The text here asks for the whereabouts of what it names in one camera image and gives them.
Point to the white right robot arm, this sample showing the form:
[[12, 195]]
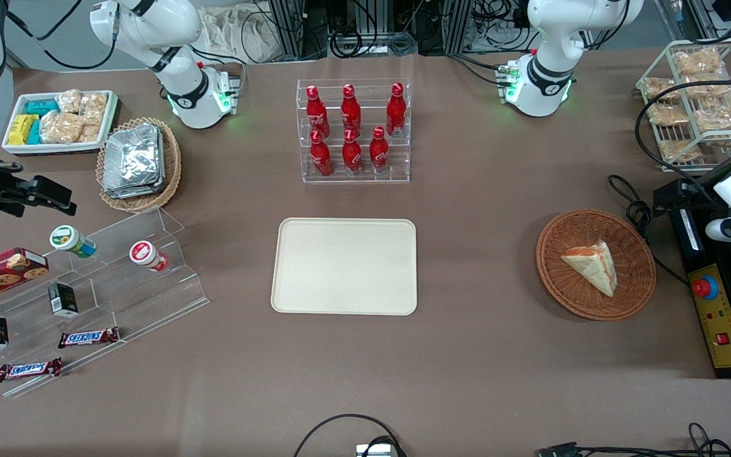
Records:
[[175, 38]]

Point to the clear rice cracker bag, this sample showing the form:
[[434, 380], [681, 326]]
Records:
[[69, 100], [89, 133], [61, 128], [94, 106]]

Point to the brown chocolate bar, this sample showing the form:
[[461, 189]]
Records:
[[89, 337], [28, 370]]

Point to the round brown wicker basket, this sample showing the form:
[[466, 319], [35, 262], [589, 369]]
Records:
[[632, 273]]

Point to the red cola bottle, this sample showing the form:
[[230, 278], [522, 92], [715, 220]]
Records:
[[396, 113], [316, 114], [379, 153], [352, 155], [351, 113], [322, 158]]

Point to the yellow snack packet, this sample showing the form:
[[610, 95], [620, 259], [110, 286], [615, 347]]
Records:
[[21, 130]]

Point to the green lid yogurt cup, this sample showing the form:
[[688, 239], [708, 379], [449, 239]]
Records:
[[70, 240]]

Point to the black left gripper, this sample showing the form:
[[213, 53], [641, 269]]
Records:
[[695, 194]]

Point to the clear acrylic bottle rack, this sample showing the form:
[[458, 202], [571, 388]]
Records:
[[365, 178]]

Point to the white plastic snack bin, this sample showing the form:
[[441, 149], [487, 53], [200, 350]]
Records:
[[13, 147]]

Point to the bagged fried snack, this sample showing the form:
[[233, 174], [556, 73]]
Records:
[[660, 89], [711, 87], [698, 61], [679, 150], [668, 115], [721, 118]]

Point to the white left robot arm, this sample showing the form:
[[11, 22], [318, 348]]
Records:
[[556, 57]]

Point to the beige plastic tray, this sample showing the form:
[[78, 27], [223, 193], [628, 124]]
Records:
[[343, 266]]

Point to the silver camera device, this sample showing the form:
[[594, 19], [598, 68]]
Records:
[[373, 451]]

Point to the white cloth bag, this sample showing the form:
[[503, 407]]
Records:
[[238, 32]]

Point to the red emergency stop button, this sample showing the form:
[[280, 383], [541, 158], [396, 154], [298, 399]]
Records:
[[705, 287]]

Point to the red lid yogurt cup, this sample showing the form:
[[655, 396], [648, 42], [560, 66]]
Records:
[[144, 254]]

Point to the triangular sandwich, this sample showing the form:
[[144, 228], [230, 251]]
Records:
[[594, 270]]

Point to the teal snack packet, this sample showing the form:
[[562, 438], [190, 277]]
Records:
[[35, 132], [42, 106]]

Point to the yellow control panel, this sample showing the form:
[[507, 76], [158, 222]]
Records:
[[717, 317]]

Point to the silver foil container stack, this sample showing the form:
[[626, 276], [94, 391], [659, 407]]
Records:
[[134, 162]]

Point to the clear acrylic stepped display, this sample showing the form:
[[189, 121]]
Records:
[[118, 298]]

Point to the light wicker basket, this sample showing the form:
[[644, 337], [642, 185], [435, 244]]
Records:
[[172, 165]]

